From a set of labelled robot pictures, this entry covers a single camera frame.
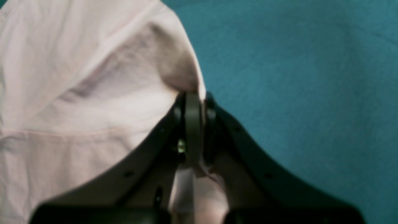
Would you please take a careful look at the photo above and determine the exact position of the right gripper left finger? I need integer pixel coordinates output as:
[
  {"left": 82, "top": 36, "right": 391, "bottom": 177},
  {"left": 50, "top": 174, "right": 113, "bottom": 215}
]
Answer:
[{"left": 30, "top": 92, "right": 201, "bottom": 224}]

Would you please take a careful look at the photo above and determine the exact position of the pink T-shirt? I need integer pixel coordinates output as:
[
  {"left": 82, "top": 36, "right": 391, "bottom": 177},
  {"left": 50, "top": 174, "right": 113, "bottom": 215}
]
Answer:
[{"left": 0, "top": 0, "right": 229, "bottom": 224}]

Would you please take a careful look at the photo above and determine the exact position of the teal table cloth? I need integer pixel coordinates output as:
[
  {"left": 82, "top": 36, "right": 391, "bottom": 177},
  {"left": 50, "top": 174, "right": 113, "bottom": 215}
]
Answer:
[{"left": 161, "top": 0, "right": 397, "bottom": 224}]

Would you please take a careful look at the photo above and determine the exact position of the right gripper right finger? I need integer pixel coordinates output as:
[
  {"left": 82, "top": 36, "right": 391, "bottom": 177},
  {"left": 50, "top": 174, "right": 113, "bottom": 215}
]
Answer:
[{"left": 203, "top": 92, "right": 364, "bottom": 224}]

